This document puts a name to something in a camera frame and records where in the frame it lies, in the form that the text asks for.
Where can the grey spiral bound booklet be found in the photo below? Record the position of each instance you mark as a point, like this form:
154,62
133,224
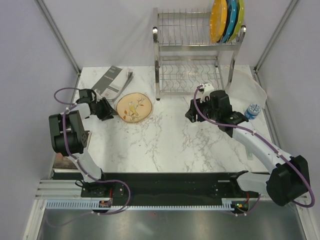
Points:
112,83

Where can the beige bird plate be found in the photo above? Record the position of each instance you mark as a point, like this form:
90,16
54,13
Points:
134,107

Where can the stainless steel dish rack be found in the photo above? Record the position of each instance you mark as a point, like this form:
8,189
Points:
184,55

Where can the orange polka dot plate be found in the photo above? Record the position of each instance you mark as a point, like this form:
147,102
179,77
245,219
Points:
218,20

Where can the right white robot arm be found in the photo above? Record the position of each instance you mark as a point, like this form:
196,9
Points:
287,180

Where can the Tale of Two Cities book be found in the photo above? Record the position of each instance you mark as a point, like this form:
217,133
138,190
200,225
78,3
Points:
63,164

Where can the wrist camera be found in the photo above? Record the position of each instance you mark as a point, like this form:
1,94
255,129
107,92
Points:
205,91
97,96

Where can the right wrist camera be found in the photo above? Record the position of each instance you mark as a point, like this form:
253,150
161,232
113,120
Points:
205,91

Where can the green polka dot plate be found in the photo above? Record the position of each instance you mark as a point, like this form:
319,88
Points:
239,19

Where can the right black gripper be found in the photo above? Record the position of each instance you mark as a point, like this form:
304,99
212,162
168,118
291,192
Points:
191,114

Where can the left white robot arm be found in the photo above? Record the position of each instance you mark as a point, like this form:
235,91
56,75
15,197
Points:
69,137

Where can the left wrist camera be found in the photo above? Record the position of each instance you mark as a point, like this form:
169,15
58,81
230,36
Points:
97,96

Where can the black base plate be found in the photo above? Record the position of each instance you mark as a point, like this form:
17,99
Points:
167,188

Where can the white slotted cable duct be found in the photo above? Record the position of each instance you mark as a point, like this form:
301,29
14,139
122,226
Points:
99,205

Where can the white cloth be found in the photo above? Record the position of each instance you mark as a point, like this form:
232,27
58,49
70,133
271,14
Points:
243,86

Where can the blue polka dot plate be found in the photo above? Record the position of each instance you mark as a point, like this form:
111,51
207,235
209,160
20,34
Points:
230,20

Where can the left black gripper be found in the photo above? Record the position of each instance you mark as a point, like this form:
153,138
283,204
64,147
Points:
108,110

